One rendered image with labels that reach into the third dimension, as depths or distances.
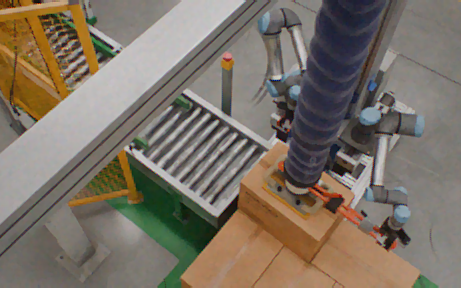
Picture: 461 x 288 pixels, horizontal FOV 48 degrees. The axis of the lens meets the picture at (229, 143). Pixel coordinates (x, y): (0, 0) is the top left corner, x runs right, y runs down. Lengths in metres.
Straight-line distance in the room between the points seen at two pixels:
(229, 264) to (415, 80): 2.70
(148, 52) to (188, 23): 0.10
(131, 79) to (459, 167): 4.05
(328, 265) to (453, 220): 1.40
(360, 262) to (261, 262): 0.65
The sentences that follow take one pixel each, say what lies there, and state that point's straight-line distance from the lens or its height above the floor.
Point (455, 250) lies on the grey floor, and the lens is 4.41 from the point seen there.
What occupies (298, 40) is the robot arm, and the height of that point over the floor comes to 1.51.
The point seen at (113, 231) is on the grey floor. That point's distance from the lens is 4.15.
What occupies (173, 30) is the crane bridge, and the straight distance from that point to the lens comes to 1.01.
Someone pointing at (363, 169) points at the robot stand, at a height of 0.21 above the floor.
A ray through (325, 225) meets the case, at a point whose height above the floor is 0.94.
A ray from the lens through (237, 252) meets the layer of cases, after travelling 3.43.
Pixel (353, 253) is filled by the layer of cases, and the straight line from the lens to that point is 3.54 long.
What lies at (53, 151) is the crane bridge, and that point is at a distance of 0.89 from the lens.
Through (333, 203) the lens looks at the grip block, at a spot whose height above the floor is 1.09.
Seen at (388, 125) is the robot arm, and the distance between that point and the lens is 2.78.
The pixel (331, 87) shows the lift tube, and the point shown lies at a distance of 2.17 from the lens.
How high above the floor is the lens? 3.78
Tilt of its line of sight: 59 degrees down
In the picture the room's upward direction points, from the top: 2 degrees clockwise
